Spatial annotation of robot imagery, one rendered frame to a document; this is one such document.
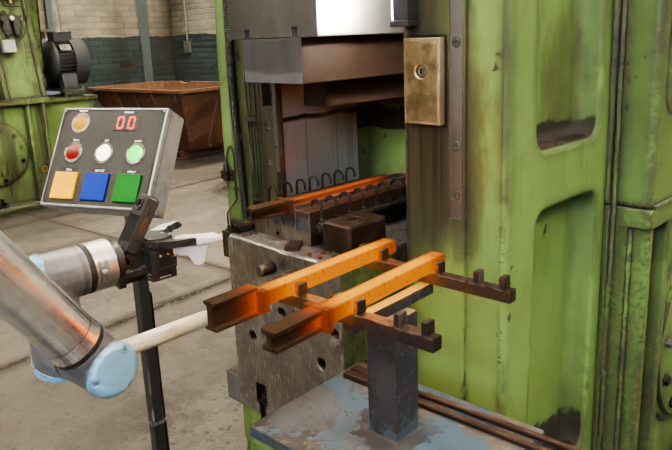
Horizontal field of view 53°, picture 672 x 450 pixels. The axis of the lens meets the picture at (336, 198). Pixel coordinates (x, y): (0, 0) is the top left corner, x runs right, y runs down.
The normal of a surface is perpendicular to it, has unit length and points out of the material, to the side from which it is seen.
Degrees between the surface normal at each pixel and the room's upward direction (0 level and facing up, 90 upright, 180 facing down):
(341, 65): 90
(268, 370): 90
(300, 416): 0
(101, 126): 60
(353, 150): 90
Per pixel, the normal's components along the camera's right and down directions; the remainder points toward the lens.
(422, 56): -0.71, 0.19
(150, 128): -0.32, -0.29
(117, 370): 0.80, 0.18
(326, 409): -0.04, -0.97
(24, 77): 0.67, -0.04
